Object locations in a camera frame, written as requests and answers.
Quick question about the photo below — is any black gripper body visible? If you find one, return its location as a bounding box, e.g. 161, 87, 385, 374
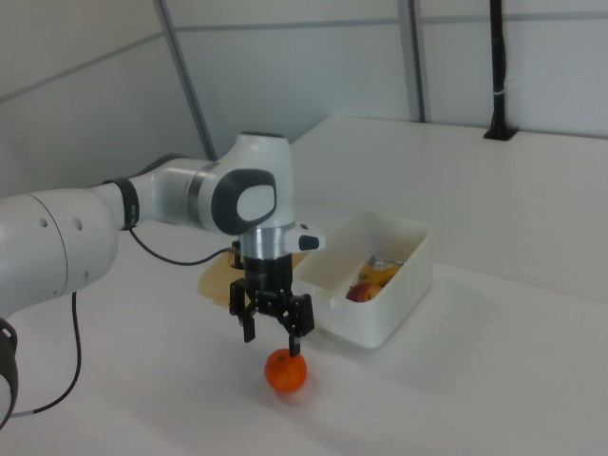
241, 253, 296, 318

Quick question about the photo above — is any orange mandarin fruit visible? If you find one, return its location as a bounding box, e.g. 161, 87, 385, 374
263, 348, 308, 393

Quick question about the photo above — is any red apple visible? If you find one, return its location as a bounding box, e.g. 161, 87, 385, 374
345, 281, 384, 304

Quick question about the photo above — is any beige container lid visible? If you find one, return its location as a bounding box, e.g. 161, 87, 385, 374
197, 249, 310, 308

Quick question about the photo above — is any white plastic container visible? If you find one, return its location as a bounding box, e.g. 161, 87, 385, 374
294, 210, 433, 353

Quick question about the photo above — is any yellow toy tool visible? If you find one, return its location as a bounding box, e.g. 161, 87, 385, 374
356, 256, 405, 286

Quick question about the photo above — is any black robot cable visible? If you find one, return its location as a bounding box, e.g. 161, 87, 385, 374
9, 226, 241, 419

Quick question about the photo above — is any grey partition post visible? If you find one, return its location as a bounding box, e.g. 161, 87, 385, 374
155, 0, 218, 162
398, 0, 427, 123

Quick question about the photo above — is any black camera pole with base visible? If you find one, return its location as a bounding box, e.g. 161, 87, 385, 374
483, 0, 517, 141

